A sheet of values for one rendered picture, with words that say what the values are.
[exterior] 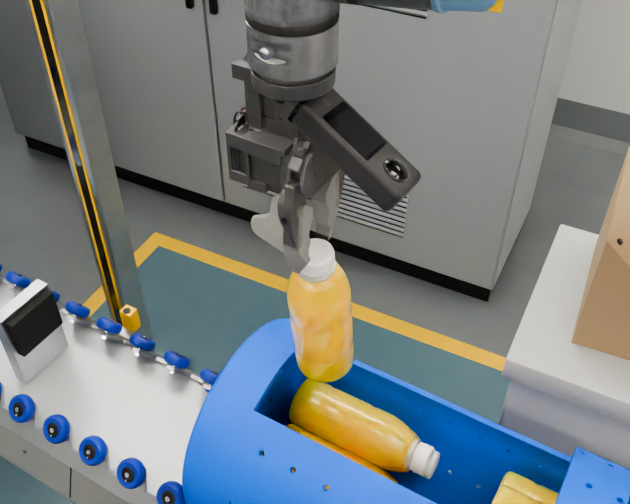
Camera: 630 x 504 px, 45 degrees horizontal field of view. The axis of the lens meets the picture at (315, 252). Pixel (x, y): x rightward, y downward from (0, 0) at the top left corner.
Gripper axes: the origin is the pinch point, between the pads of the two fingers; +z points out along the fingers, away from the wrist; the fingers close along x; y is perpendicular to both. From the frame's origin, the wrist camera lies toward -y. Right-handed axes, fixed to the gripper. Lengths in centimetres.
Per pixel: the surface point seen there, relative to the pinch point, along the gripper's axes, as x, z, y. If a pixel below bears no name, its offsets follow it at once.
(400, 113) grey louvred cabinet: -137, 74, 50
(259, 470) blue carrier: 10.8, 25.9, 1.1
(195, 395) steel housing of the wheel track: -8, 51, 28
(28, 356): 2, 46, 54
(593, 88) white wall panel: -267, 119, 15
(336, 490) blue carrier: 9.3, 24.4, -8.2
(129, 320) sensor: -15, 51, 48
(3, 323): 4, 36, 54
